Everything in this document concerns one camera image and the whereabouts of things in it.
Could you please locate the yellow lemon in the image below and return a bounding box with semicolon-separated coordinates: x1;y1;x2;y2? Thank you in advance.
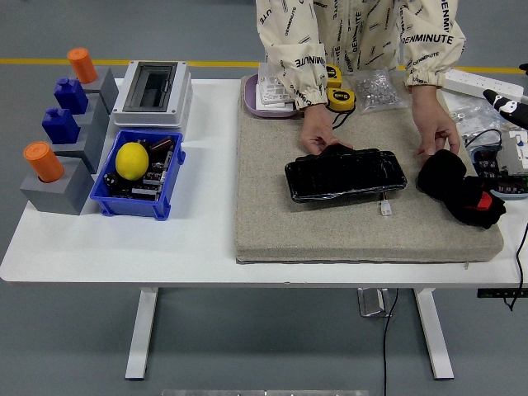
115;142;150;182

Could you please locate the light blue parts tray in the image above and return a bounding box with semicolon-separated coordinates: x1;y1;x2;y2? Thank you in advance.
469;146;528;202

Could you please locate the black power cable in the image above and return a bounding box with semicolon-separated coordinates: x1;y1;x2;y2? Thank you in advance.
382;287;400;396

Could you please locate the grey electrical distribution box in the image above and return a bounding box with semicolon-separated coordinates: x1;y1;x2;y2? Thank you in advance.
111;60;194;129

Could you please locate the thin black cable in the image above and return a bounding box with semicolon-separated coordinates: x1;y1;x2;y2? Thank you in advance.
506;222;528;311

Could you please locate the black looped wire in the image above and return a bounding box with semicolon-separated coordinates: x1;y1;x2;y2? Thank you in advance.
464;128;505;152

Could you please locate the metal bracket under table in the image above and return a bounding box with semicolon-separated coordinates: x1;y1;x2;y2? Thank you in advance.
356;287;393;318

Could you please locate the grey cube block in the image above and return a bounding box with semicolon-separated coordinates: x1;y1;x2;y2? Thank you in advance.
19;157;97;216
72;97;111;144
72;65;120;116
48;123;109;174

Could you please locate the yellow tape measure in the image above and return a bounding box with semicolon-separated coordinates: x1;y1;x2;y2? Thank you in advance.
324;64;343;88
327;87;357;131

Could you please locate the person's right hand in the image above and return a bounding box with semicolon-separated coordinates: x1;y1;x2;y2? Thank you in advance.
299;107;355;156

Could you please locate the white power strip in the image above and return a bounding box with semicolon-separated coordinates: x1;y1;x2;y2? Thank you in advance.
443;68;526;106

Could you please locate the white table leg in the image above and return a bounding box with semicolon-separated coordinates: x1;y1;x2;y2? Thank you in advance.
413;287;455;380
125;287;160;381

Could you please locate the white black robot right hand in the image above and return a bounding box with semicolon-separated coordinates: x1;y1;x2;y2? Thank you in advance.
482;62;528;129

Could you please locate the blue plastic bin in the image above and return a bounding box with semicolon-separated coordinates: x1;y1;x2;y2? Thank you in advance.
89;129;186;222

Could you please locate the dark circuit board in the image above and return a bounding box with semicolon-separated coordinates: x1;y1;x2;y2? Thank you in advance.
130;185;163;202
142;163;168;186

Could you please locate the person's torso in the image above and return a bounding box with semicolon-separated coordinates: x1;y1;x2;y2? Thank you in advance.
255;0;459;75

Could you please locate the white switch panel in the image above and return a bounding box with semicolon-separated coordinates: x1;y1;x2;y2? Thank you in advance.
258;62;284;86
254;82;298;113

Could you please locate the purple oval tray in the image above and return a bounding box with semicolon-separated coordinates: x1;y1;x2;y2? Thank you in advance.
243;74;305;120

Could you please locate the orange cylinder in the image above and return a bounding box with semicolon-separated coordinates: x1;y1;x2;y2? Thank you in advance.
67;48;99;85
23;141;65;184

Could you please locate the person's left hand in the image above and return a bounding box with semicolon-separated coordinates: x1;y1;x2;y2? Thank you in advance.
413;110;462;158

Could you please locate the black rag with red patch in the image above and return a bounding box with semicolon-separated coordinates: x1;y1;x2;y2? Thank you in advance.
416;148;507;230

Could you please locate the clear bag of metal nuts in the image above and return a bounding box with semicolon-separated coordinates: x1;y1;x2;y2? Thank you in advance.
346;65;412;116

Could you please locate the white circuit breaker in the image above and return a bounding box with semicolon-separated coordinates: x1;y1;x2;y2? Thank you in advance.
497;130;528;175

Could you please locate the blue plastic block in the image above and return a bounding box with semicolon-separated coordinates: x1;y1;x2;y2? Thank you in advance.
41;106;81;145
53;77;90;116

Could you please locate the grey-brown mat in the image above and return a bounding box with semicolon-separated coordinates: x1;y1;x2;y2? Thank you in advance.
234;73;504;265

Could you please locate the brown electronic component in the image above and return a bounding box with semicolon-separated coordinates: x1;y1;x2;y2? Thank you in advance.
148;137;175;156

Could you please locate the black table control panel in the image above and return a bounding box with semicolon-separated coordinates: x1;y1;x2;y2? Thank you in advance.
477;287;528;299

